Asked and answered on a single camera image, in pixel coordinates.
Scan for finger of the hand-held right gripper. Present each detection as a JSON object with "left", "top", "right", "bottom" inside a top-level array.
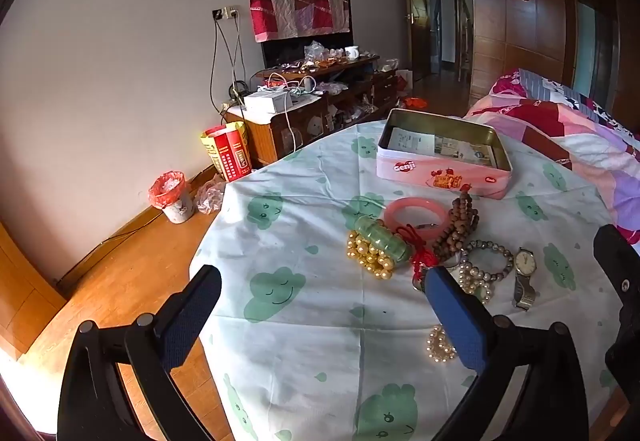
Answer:
[
  {"left": 605, "top": 316, "right": 640, "bottom": 402},
  {"left": 593, "top": 223, "right": 640, "bottom": 319}
]

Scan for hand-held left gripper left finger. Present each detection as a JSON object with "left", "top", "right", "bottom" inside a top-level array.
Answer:
[{"left": 56, "top": 264, "right": 223, "bottom": 441}]

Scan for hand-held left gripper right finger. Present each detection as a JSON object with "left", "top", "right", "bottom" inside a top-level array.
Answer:
[{"left": 425, "top": 266, "right": 591, "bottom": 441}]

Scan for small cream pearl bracelet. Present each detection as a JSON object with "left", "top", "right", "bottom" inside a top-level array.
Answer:
[{"left": 426, "top": 325, "right": 458, "bottom": 363}]

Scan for white pearl bracelet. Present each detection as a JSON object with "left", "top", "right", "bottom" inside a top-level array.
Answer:
[{"left": 457, "top": 261, "right": 493, "bottom": 304}]

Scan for red knot tassel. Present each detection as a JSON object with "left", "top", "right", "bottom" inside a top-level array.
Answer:
[{"left": 395, "top": 226, "right": 441, "bottom": 287}]

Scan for grey pearl bracelet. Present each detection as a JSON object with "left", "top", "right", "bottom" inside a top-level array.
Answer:
[{"left": 465, "top": 240, "right": 516, "bottom": 282}]

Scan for metal band wristwatch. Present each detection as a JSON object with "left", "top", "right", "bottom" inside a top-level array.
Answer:
[{"left": 511, "top": 247, "right": 538, "bottom": 311}]

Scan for wooden bead bracelet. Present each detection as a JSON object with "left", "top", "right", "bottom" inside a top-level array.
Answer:
[{"left": 432, "top": 191, "right": 481, "bottom": 264}]

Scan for gold pearl bracelet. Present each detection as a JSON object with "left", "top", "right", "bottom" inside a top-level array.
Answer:
[{"left": 346, "top": 230, "right": 396, "bottom": 281}]

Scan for green bead bracelet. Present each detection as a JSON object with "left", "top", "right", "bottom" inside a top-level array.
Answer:
[{"left": 354, "top": 216, "right": 413, "bottom": 267}]

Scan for pink bangle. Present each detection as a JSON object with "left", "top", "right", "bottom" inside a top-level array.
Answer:
[{"left": 385, "top": 197, "right": 446, "bottom": 242}]

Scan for pink tin box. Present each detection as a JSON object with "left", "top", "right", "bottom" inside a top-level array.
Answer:
[{"left": 376, "top": 109, "right": 513, "bottom": 200}]

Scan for trash bin with red bag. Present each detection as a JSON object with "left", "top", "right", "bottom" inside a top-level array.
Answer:
[{"left": 148, "top": 171, "right": 195, "bottom": 224}]

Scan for clear plastic bag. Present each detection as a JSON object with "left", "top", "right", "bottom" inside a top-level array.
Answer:
[{"left": 195, "top": 173, "right": 228, "bottom": 215}]

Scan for pink patchwork quilt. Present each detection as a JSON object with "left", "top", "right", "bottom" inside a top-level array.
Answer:
[{"left": 462, "top": 68, "right": 640, "bottom": 247}]

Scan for red and yellow carton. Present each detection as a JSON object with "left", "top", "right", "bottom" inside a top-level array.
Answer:
[{"left": 201, "top": 122, "right": 252, "bottom": 182}]

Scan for low wooden cabinet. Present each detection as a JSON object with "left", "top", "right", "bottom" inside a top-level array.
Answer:
[{"left": 0, "top": 221, "right": 67, "bottom": 362}]

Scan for printed paper sheets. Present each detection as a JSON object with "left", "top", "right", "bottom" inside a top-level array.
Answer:
[{"left": 387, "top": 127, "right": 497, "bottom": 168}]

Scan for wooden television cabinet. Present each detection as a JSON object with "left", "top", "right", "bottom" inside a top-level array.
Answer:
[{"left": 222, "top": 55, "right": 401, "bottom": 169}]

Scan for glass panel door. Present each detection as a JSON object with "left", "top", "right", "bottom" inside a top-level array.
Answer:
[{"left": 572, "top": 0, "right": 619, "bottom": 108}]

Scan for white cardboard box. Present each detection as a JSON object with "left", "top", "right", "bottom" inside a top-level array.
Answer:
[{"left": 243, "top": 90, "right": 293, "bottom": 116}]

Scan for wooden wardrobe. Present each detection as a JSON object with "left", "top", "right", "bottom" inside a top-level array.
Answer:
[{"left": 390, "top": 0, "right": 621, "bottom": 96}]

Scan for black television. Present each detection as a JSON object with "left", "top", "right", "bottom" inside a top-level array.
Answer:
[{"left": 261, "top": 28, "right": 353, "bottom": 70}]

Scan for wooden door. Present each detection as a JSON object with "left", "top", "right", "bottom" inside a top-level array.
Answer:
[{"left": 406, "top": 0, "right": 434, "bottom": 78}]

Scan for red patchwork television cover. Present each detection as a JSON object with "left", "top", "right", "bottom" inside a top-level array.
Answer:
[{"left": 248, "top": 0, "right": 351, "bottom": 43}]

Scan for white charging cable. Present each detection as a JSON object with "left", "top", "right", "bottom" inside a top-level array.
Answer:
[{"left": 277, "top": 88, "right": 307, "bottom": 156}]

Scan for black power cable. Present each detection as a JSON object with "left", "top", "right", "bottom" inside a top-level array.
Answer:
[
  {"left": 208, "top": 17, "right": 222, "bottom": 110},
  {"left": 220, "top": 18, "right": 249, "bottom": 94}
]

